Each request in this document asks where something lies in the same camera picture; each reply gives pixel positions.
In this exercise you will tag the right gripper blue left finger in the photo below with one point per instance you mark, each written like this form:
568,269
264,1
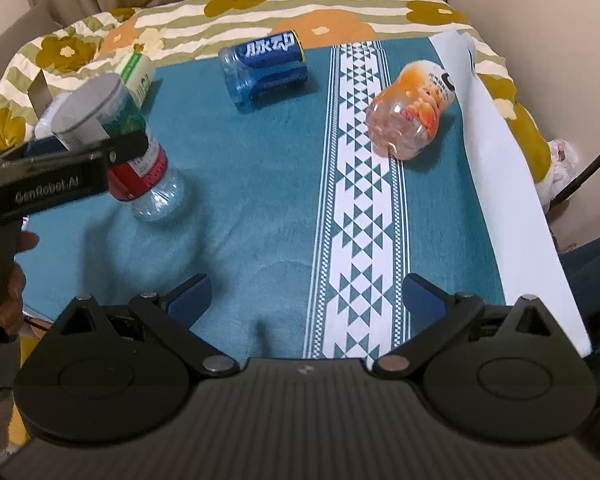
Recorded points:
169,317

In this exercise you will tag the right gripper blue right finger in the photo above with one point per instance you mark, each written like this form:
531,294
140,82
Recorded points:
440,317

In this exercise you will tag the red label clear bottle cup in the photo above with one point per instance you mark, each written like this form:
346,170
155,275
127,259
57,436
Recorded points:
103,113

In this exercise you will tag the white frosted bottle cup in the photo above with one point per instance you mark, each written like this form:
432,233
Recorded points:
43,128

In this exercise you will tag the green white label bottle cup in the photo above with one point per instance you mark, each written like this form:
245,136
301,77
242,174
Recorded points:
137,72

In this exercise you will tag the orange label bottle cup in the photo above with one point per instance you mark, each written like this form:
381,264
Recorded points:
404,118

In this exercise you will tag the blue label bottle cup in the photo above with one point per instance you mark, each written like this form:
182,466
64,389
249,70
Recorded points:
257,67

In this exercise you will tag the person's left hand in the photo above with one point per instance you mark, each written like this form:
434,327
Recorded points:
11,316

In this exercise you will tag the teal patterned table cloth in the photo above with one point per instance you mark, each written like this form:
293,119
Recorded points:
305,232

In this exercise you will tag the white plastic bag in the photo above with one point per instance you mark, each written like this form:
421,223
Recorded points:
565,164

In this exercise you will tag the floral striped quilt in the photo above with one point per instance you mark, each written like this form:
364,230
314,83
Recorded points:
191,29

